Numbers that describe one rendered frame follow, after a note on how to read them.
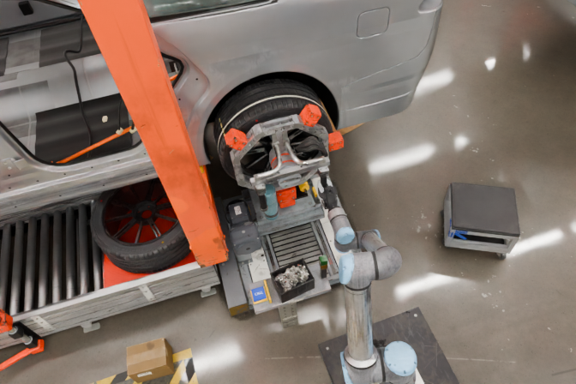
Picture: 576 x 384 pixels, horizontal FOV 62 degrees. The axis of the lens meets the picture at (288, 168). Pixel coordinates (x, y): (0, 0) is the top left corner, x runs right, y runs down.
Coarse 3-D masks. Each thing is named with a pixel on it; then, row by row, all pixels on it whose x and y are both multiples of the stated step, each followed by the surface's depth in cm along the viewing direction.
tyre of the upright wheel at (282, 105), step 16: (272, 80) 258; (288, 80) 261; (240, 96) 257; (256, 96) 251; (272, 96) 250; (304, 96) 258; (224, 112) 259; (256, 112) 245; (272, 112) 247; (288, 112) 250; (240, 128) 248; (224, 144) 256; (224, 160) 264
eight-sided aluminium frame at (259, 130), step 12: (276, 120) 247; (288, 120) 248; (300, 120) 247; (252, 132) 246; (264, 132) 244; (276, 132) 246; (312, 132) 254; (324, 132) 258; (252, 144) 248; (324, 144) 265; (240, 156) 253; (240, 168) 260; (240, 180) 268; (276, 180) 286; (300, 180) 285
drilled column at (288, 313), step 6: (282, 306) 267; (288, 306) 270; (294, 306) 272; (282, 312) 274; (288, 312) 277; (294, 312) 279; (282, 318) 281; (288, 318) 284; (294, 318) 286; (282, 324) 294; (288, 324) 291; (294, 324) 294
